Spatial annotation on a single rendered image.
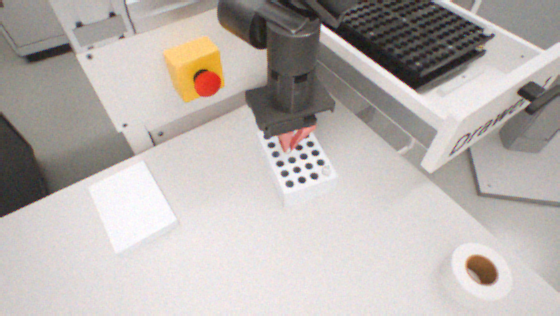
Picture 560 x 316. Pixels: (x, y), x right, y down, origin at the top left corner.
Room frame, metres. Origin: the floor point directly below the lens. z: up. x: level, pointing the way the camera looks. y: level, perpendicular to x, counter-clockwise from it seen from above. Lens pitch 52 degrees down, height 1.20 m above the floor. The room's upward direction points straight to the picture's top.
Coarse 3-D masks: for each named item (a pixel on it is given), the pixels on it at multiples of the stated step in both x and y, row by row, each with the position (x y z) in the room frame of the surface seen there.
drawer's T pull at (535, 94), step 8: (520, 88) 0.34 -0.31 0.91; (528, 88) 0.34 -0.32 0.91; (536, 88) 0.34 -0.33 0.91; (544, 88) 0.34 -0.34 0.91; (552, 88) 0.34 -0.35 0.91; (520, 96) 0.33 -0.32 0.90; (528, 96) 0.33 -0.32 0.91; (536, 96) 0.32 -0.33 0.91; (544, 96) 0.32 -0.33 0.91; (552, 96) 0.32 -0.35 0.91; (528, 104) 0.31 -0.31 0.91; (536, 104) 0.31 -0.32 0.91; (544, 104) 0.31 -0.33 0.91; (528, 112) 0.30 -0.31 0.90
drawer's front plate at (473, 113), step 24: (552, 48) 0.40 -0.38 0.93; (528, 72) 0.35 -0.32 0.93; (552, 72) 0.40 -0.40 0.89; (480, 96) 0.30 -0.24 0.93; (504, 96) 0.32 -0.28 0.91; (456, 120) 0.27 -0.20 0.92; (480, 120) 0.30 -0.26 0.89; (504, 120) 0.36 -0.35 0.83; (432, 144) 0.28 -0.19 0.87; (432, 168) 0.27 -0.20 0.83
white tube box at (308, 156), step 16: (272, 144) 0.34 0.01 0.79; (304, 144) 0.34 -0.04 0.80; (272, 160) 0.31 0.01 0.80; (288, 160) 0.31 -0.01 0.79; (304, 160) 0.31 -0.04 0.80; (320, 160) 0.31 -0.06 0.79; (272, 176) 0.29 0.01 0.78; (288, 176) 0.28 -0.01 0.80; (304, 176) 0.28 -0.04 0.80; (320, 176) 0.28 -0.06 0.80; (336, 176) 0.28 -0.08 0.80; (288, 192) 0.25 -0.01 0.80; (304, 192) 0.26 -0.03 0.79; (320, 192) 0.27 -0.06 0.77
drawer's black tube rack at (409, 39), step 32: (384, 0) 0.59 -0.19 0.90; (416, 0) 0.59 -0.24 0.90; (352, 32) 0.53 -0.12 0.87; (384, 32) 0.49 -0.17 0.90; (416, 32) 0.48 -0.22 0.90; (448, 32) 0.48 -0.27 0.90; (480, 32) 0.48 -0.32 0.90; (384, 64) 0.44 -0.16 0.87; (416, 64) 0.40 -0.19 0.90; (448, 64) 0.44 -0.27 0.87
